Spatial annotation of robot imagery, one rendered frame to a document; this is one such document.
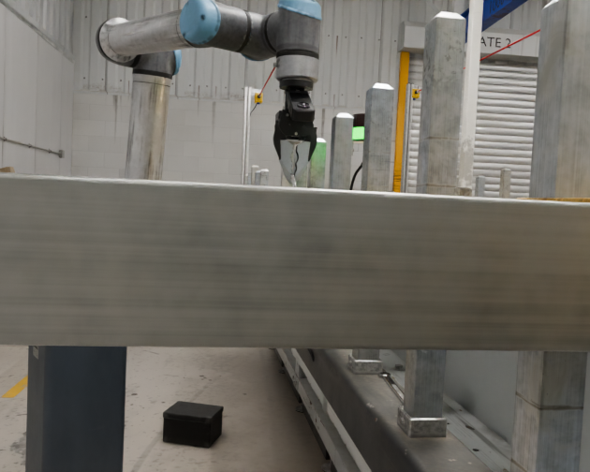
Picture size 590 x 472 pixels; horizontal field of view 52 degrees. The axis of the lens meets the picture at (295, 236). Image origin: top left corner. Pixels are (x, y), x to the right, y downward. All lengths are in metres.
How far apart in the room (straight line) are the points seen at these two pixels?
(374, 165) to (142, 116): 1.05
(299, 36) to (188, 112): 7.91
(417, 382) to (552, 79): 0.38
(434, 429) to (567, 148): 0.38
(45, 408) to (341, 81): 8.04
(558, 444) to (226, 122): 8.74
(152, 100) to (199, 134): 7.26
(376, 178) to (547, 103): 0.48
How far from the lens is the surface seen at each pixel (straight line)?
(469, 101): 3.03
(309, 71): 1.28
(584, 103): 0.48
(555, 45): 0.49
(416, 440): 0.73
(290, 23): 1.30
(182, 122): 9.15
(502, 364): 1.00
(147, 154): 1.86
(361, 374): 0.96
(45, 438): 1.87
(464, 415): 1.09
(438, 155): 0.70
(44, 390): 1.83
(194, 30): 1.32
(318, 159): 1.43
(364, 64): 9.48
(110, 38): 1.75
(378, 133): 0.94
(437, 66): 0.71
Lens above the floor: 0.96
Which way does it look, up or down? 3 degrees down
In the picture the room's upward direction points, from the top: 3 degrees clockwise
